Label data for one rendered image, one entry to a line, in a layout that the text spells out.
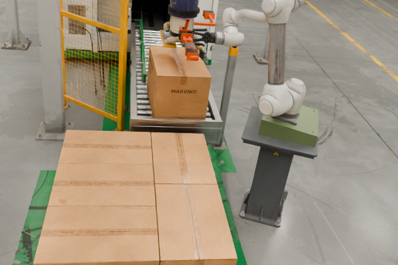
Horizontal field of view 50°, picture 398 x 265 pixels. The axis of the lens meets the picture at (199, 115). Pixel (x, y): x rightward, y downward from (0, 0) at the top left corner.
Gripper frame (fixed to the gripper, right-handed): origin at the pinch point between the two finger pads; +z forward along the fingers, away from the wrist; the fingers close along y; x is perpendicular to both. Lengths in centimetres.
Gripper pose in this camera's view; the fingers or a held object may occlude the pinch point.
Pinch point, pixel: (186, 36)
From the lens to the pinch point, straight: 302.9
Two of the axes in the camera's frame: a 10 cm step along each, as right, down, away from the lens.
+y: -1.2, 8.6, 4.9
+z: -9.8, -0.2, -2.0
